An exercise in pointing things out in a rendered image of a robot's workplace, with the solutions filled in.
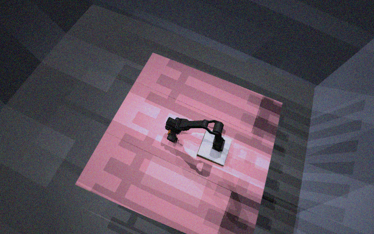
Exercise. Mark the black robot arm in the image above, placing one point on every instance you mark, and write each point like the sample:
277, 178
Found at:
183, 125

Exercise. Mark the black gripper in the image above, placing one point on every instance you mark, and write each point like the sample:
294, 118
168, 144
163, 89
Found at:
172, 137

